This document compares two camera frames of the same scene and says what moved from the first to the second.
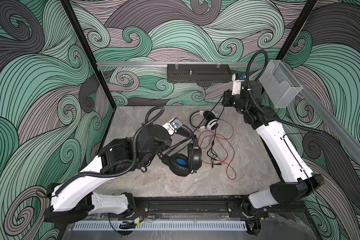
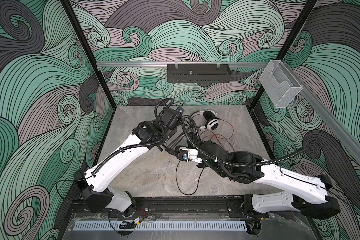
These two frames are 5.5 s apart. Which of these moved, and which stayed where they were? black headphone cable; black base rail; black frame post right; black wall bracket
Moved: black headphone cable
Stayed: black frame post right; black base rail; black wall bracket
